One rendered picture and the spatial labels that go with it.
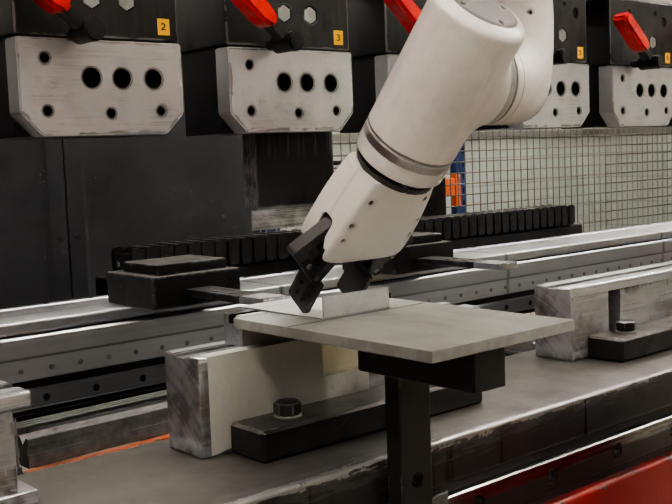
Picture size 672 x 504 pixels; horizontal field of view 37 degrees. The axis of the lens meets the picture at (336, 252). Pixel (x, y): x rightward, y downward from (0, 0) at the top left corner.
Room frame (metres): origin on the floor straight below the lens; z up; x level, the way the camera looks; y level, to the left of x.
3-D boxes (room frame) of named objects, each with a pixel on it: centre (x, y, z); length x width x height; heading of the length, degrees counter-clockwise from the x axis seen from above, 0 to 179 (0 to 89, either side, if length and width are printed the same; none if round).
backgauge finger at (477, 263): (1.39, -0.14, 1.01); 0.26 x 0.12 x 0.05; 41
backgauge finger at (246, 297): (1.15, 0.15, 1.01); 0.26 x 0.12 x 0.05; 41
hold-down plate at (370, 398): (1.01, -0.02, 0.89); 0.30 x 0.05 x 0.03; 131
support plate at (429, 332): (0.91, -0.05, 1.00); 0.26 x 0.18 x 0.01; 41
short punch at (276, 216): (1.03, 0.04, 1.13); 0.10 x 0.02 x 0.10; 131
